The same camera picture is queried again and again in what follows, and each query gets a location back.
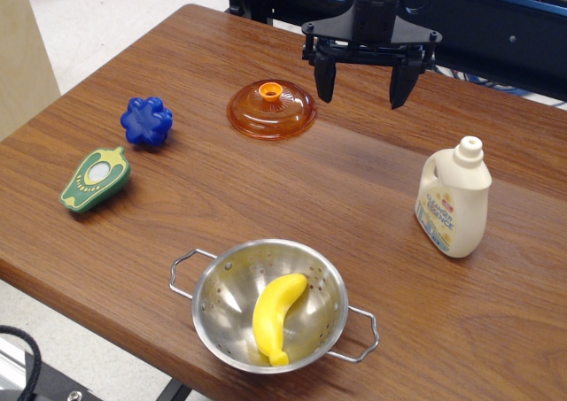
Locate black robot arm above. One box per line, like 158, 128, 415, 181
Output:
302, 0, 442, 109

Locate black braided cable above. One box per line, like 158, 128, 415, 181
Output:
0, 324, 43, 401

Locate orange transparent pot lid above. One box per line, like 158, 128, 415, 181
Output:
227, 80, 317, 140

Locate cream detergent bottle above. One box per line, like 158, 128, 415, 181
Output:
415, 135, 492, 258

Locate blue flower-shaped toy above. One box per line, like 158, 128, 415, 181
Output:
120, 96, 173, 147

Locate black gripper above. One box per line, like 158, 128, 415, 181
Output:
302, 0, 442, 109

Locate beige wooden board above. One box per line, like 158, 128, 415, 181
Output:
1, 0, 60, 139

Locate yellow toy banana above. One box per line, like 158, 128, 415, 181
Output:
252, 274, 307, 366

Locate green toy pepper half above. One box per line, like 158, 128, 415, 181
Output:
59, 146, 131, 213

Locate black table leg bracket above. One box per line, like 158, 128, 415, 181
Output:
156, 379, 192, 401

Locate steel colander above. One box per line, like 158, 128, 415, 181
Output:
169, 239, 380, 374

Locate blue and black cables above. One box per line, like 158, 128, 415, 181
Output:
433, 64, 567, 110

